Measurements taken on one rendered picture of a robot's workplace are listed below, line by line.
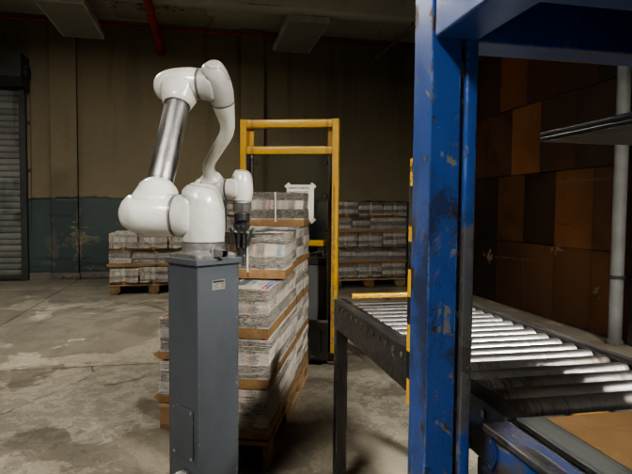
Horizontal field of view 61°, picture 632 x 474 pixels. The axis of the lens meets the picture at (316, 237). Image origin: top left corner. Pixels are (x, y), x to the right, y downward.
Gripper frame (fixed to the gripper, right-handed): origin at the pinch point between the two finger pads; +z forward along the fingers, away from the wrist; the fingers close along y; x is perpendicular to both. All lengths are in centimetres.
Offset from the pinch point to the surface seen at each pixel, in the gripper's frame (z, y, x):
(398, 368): 27, -72, 103
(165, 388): 73, 45, -18
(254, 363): 47, -12, 23
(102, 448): 96, 67, 8
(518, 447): 23, -89, 168
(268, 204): -29, 5, -90
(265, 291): 14.7, -17.3, 24.9
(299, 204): -29, -16, -90
